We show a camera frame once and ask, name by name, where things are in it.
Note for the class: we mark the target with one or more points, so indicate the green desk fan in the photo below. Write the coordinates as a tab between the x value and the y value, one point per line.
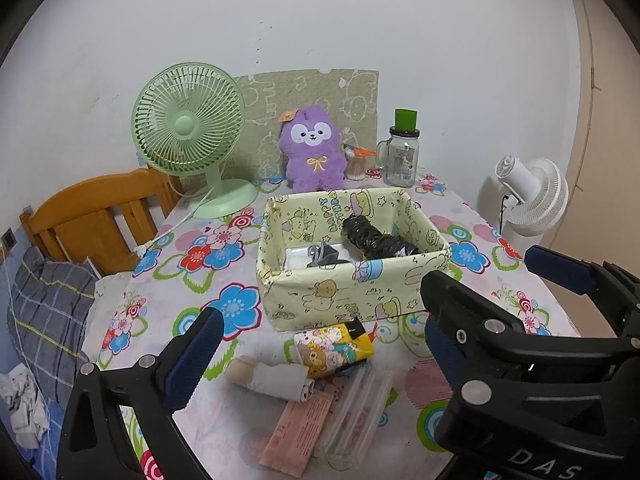
185	127

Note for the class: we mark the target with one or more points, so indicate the grey plaid pillow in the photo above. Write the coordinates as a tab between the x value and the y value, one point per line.
50	310

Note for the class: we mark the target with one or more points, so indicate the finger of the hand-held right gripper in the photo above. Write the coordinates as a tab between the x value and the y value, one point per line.
465	305
560	270

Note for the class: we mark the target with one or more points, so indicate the clear plastic case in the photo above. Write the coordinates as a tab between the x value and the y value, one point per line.
355	410

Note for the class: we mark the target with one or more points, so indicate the white quilt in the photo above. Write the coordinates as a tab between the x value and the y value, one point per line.
107	285

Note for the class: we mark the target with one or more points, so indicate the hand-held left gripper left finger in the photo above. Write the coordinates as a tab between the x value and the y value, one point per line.
192	355

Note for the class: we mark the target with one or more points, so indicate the blue bed sheet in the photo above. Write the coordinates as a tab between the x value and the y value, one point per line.
45	465

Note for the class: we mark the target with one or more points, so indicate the beige door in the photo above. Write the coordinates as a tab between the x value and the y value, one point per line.
615	135

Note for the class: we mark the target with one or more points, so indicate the wooden bed headboard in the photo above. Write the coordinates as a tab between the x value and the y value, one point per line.
85	210

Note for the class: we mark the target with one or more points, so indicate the crumpled white cloth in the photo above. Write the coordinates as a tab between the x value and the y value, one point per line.
22	400

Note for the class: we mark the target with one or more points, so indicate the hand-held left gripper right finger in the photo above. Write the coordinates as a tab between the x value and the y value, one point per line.
440	355

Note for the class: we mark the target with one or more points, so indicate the yellow cartoon storage box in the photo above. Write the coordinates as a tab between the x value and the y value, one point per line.
325	300

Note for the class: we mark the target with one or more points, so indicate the purple plush toy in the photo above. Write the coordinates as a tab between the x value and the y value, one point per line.
312	170

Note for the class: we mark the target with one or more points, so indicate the glass mug jar green lid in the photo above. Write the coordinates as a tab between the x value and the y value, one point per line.
400	160

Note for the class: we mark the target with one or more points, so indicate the cotton swab jar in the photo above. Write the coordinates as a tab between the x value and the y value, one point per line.
356	167

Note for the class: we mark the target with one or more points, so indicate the green cartoon printed board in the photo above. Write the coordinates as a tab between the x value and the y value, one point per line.
350	90

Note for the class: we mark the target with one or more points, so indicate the yellow cartoon tissue pack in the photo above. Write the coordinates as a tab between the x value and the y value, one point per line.
330	352

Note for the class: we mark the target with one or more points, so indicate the white standing fan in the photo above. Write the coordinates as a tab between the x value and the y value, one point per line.
525	180

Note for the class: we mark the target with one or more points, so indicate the pink packet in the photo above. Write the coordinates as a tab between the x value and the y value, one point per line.
297	435

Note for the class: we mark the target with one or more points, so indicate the wall socket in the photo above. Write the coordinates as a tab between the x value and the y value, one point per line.
8	239

